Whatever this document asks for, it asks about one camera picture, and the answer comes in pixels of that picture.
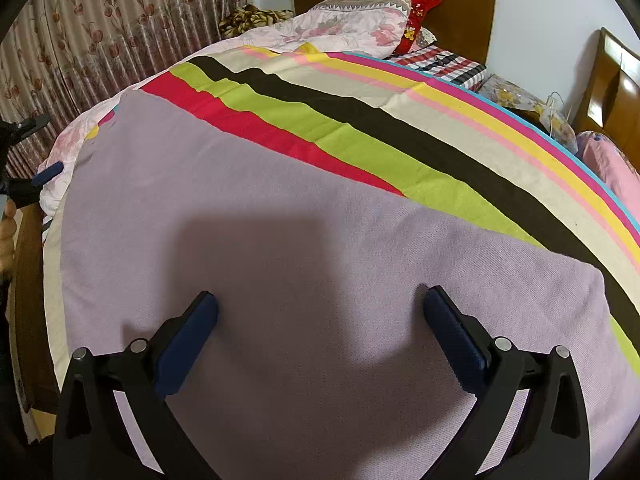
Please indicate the floral cloth nightstand cover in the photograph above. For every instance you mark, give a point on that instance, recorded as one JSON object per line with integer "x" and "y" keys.
{"x": 545, "y": 115}

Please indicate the person left hand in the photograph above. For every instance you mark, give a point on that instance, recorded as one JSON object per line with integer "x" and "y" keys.
{"x": 8, "y": 228}

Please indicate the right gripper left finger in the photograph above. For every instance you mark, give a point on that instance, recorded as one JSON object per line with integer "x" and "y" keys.
{"x": 91, "y": 440}

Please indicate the brown yellow patterned blanket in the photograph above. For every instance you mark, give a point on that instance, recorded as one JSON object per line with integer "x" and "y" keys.
{"x": 249, "y": 17}

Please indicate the floral pleated curtain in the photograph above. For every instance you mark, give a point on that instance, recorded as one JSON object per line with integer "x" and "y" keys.
{"x": 61, "y": 57}

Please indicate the dark wooden headboard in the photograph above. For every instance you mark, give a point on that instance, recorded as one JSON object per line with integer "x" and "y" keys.
{"x": 461, "y": 26}

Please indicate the lilac knit pants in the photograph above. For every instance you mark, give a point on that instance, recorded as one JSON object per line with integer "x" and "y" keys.
{"x": 321, "y": 366}

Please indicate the glossy brown wooden headboard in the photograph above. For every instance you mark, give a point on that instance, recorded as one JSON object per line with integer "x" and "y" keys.
{"x": 610, "y": 103}

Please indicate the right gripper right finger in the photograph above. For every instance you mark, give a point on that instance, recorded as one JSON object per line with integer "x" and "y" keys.
{"x": 551, "y": 440}

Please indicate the pink bed cover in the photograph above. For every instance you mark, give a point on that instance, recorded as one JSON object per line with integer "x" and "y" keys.
{"x": 602, "y": 156}

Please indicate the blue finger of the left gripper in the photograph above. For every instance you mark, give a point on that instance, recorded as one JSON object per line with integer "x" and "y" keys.
{"x": 46, "y": 175}

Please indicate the pink floral quilt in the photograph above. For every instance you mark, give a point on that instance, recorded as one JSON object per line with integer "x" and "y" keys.
{"x": 370, "y": 27}

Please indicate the rainbow striped blanket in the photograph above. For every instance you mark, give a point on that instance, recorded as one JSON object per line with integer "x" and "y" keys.
{"x": 413, "y": 136}

